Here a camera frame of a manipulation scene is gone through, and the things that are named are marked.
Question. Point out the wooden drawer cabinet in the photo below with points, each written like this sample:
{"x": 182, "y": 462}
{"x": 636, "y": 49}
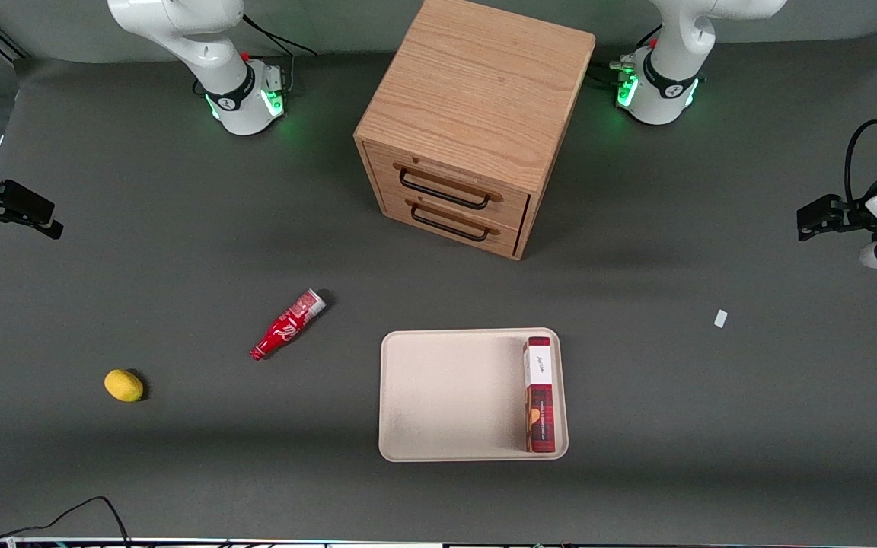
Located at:
{"x": 476, "y": 84}

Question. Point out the wooden drawer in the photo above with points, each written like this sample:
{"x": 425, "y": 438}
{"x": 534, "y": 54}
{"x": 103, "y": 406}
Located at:
{"x": 515, "y": 205}
{"x": 397, "y": 205}

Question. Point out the beige plastic tray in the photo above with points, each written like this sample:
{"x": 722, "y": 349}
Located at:
{"x": 450, "y": 396}

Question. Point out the small white paper tag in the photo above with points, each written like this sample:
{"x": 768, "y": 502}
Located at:
{"x": 720, "y": 318}

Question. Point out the yellow lemon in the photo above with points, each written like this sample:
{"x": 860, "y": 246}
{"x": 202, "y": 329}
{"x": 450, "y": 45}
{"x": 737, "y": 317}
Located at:
{"x": 123, "y": 385}

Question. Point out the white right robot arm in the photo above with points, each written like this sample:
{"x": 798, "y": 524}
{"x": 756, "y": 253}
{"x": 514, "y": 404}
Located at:
{"x": 210, "y": 46}

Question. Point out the red soda bottle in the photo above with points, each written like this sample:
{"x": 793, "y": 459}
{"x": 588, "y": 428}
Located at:
{"x": 286, "y": 326}

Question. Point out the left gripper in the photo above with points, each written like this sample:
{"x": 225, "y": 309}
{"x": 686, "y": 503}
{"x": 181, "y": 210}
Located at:
{"x": 852, "y": 214}

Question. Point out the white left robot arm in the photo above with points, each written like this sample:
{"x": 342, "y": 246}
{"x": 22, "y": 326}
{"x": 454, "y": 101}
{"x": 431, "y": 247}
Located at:
{"x": 674, "y": 30}

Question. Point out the red cookie box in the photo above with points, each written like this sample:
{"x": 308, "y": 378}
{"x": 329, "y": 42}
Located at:
{"x": 540, "y": 403}

